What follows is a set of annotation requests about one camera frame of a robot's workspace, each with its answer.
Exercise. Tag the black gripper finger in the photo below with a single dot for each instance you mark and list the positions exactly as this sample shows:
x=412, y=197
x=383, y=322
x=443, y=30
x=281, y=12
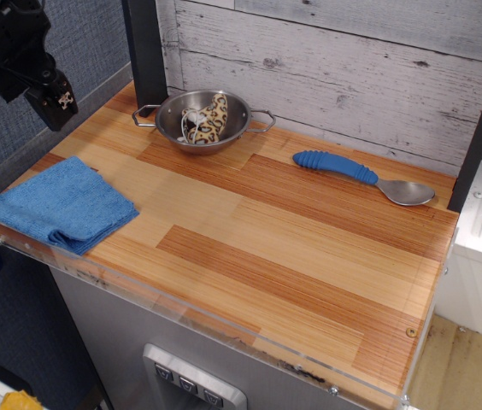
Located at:
x=55, y=107

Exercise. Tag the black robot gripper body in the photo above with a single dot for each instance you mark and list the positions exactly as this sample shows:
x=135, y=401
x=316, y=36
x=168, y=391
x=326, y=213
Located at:
x=25, y=65

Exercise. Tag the stainless steel two-handled bowl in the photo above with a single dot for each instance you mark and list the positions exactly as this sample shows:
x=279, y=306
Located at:
x=166, y=117

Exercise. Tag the leopard-print toy sushi roll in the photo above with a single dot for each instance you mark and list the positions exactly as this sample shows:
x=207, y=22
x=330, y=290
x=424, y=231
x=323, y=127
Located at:
x=204, y=126

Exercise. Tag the folded blue cloth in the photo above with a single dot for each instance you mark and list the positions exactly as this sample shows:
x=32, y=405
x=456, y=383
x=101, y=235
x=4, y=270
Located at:
x=68, y=205

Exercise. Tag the stainless toy fridge body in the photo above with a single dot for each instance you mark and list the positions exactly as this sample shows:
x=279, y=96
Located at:
x=115, y=330

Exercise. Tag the silver dispenser button panel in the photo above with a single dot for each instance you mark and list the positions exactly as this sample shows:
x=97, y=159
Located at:
x=192, y=380

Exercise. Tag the black vertical post left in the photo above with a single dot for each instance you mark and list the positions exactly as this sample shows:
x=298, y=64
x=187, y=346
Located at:
x=145, y=49

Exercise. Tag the clear acrylic guard rail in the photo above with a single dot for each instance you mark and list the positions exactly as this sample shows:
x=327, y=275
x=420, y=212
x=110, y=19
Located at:
x=316, y=272

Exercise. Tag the blue-handled metal spoon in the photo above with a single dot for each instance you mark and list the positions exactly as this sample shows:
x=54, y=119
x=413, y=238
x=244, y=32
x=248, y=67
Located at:
x=400, y=192

